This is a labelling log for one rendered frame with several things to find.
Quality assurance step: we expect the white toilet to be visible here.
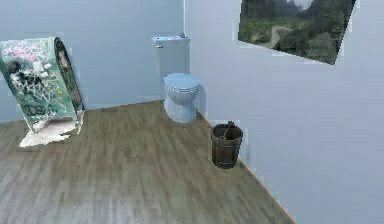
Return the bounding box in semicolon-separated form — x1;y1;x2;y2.
151;33;202;124

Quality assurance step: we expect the brown wooden bucket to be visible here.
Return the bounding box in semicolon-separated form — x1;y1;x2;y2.
210;121;244;170

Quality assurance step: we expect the framed landscape picture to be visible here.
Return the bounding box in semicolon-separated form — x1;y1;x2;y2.
237;0;358;66

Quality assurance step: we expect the green graffiti bin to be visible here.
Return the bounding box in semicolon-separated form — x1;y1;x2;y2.
0;36;86;148

